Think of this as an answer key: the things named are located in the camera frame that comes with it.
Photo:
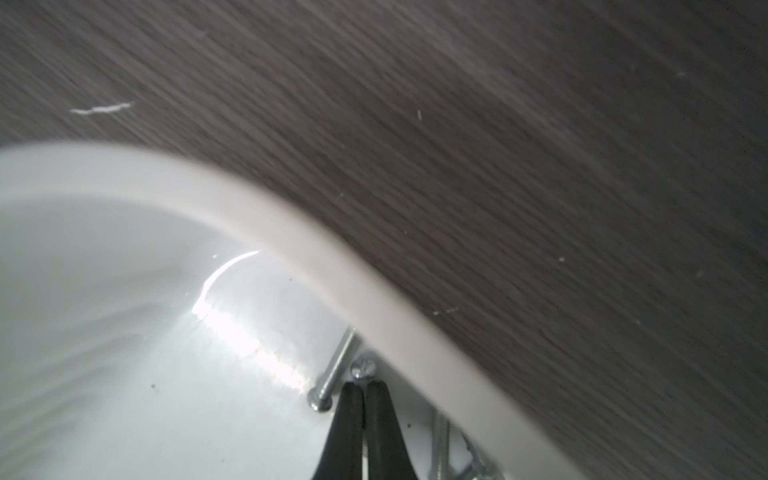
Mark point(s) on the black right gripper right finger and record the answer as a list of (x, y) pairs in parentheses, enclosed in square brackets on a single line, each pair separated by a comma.
[(388, 457)]

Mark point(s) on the silver screws in tray corner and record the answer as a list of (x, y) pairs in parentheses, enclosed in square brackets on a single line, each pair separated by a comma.
[(455, 456)]

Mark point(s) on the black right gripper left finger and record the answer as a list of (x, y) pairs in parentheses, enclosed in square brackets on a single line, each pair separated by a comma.
[(341, 458)]

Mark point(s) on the white oval storage tray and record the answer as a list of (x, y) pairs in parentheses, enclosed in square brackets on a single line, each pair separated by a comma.
[(161, 319)]

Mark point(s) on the silver screw with round head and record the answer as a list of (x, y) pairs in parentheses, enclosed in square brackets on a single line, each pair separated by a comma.
[(319, 397)]

